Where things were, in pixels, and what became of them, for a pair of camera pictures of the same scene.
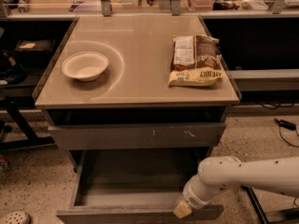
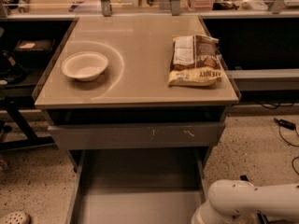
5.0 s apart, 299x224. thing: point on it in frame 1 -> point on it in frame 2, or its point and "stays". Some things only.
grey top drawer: (162, 136) stays
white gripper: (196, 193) -> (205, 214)
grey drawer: (135, 187) stays
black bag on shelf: (34, 53) stays
